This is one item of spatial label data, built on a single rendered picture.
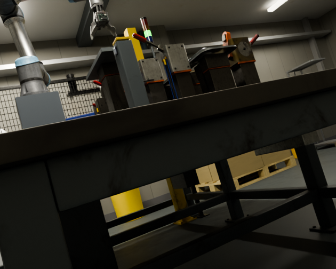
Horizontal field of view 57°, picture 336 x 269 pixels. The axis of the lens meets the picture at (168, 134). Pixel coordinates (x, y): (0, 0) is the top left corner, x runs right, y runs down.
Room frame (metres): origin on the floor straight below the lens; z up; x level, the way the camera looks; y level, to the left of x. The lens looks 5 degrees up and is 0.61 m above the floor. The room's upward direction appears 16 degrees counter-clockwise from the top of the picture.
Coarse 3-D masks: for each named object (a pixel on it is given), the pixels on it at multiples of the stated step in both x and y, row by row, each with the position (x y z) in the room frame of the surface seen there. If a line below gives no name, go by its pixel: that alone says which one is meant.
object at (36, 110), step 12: (24, 96) 1.45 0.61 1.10; (36, 96) 1.48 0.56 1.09; (48, 96) 1.50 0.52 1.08; (24, 108) 1.45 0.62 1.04; (36, 108) 1.47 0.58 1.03; (48, 108) 1.49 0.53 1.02; (60, 108) 1.52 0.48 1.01; (24, 120) 1.44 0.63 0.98; (36, 120) 1.46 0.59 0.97; (48, 120) 1.49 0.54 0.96; (60, 120) 1.51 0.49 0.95
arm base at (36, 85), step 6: (30, 78) 1.51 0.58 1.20; (36, 78) 1.53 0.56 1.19; (42, 78) 1.56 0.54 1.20; (24, 84) 1.51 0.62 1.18; (30, 84) 1.51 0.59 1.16; (36, 84) 1.52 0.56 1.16; (42, 84) 1.55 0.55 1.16; (24, 90) 1.51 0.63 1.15; (30, 90) 1.50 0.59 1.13; (36, 90) 1.50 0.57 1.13; (42, 90) 1.52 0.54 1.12; (48, 90) 1.56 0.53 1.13
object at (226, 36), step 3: (225, 33) 1.40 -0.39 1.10; (228, 33) 1.40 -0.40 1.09; (222, 36) 1.41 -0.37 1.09; (225, 36) 1.40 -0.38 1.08; (228, 36) 1.40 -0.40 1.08; (222, 39) 1.41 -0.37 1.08; (225, 39) 1.40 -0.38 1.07; (228, 39) 1.40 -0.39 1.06; (225, 42) 1.41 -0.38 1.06; (228, 42) 1.39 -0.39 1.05; (225, 45) 1.41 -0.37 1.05; (228, 54) 1.39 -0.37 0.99; (231, 54) 1.39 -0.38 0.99; (228, 57) 1.39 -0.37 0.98; (231, 57) 1.40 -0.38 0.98
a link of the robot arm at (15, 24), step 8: (16, 8) 1.65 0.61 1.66; (0, 16) 1.67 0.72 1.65; (8, 16) 1.64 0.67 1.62; (16, 16) 1.65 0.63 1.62; (8, 24) 1.66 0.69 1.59; (16, 24) 1.66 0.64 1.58; (16, 32) 1.66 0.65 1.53; (24, 32) 1.68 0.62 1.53; (16, 40) 1.66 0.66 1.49; (24, 40) 1.67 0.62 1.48; (24, 48) 1.66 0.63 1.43; (32, 48) 1.69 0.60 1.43; (24, 56) 1.66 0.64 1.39; (40, 64) 1.68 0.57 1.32; (48, 80) 1.72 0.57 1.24
